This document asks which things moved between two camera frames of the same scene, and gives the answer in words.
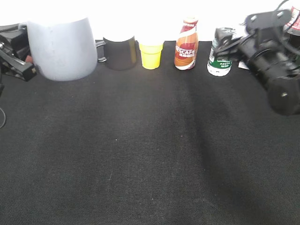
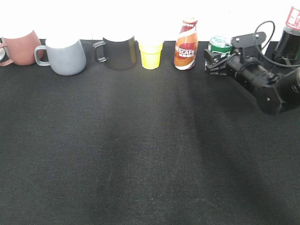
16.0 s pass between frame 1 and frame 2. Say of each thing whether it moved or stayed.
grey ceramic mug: moved
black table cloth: stayed
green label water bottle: moved
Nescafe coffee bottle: stayed
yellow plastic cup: stayed
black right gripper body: moved
